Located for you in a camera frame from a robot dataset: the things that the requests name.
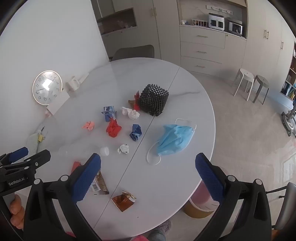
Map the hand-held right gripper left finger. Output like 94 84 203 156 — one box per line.
23 153 103 241

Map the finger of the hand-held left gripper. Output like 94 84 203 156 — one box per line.
0 147 29 165
5 149 51 171

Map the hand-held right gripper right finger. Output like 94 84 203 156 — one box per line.
195 152 272 241

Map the brown snack wrapper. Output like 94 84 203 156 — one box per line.
89 171 110 195

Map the yellow waste bin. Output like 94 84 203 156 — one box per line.
184 178 220 219

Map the clear plastic bottle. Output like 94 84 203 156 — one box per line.
59 143 110 157

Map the copper foil wrapper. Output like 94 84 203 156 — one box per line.
111 190 137 212

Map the small white paper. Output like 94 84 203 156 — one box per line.
117 144 130 155

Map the pink paper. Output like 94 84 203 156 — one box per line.
82 120 96 131

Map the blue face mask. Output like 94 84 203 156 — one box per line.
147 118 197 166

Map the red paper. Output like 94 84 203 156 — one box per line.
106 118 122 138

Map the blue wrapper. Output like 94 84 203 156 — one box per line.
129 124 143 141

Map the blue patterned carton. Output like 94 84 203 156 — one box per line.
101 105 117 122

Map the white tissue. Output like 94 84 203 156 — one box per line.
121 106 141 120

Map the red cardboard piece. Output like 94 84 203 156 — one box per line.
128 90 142 111

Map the black mesh net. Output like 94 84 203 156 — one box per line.
138 84 169 117

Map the person's left hand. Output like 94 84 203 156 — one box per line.
10 194 25 230

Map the pale green booklet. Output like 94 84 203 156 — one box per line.
26 132 45 155

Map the white box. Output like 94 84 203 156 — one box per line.
47 90 70 115

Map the grey fuzzy slipper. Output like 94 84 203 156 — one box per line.
147 220 173 241

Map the white mug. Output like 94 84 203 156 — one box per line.
66 76 80 92

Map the exercise machine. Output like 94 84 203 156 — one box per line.
281 92 296 138

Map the white stool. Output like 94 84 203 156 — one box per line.
232 68 254 101

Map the grey stool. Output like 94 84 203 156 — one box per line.
252 74 270 105

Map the bookshelf with books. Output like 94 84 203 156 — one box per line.
280 41 296 100

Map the grey dining chair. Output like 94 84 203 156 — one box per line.
112 45 155 62

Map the silver microwave appliance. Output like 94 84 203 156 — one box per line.
228 20 243 36

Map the clear plastic bag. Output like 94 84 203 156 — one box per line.
115 20 133 30

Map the white countertop appliance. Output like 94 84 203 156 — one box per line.
208 12 225 31

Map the white power strip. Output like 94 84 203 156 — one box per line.
206 4 233 14

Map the round gold-rimmed wall clock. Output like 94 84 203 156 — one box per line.
32 70 63 105

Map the beige wall cabinet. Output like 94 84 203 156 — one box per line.
90 0 296 80

